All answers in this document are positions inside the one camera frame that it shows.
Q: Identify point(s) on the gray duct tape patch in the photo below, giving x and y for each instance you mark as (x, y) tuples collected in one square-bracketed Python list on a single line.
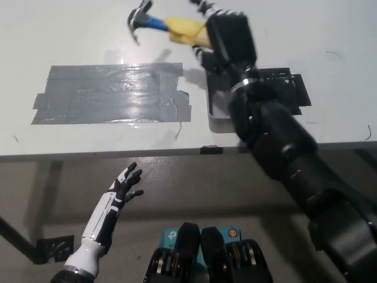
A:
[(117, 94)]

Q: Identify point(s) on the black robot body with teal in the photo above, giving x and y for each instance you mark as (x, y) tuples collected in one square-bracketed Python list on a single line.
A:
[(210, 256)]

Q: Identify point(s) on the black diagonal table brace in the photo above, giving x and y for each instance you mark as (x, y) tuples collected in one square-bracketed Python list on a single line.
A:
[(17, 240)]

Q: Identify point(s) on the gray table leg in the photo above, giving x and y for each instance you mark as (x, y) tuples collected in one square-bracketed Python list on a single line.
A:
[(50, 200)]

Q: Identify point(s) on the small black tape piece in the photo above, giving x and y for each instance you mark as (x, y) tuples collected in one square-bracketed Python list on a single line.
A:
[(211, 150)]

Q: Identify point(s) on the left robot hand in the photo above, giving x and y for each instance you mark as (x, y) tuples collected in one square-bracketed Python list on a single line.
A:
[(113, 203)]

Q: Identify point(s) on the gray perforated plastic container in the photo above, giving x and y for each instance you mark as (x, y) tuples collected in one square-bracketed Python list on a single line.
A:
[(218, 121)]

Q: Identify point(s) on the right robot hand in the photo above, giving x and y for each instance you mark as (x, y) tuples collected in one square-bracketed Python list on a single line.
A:
[(232, 38)]

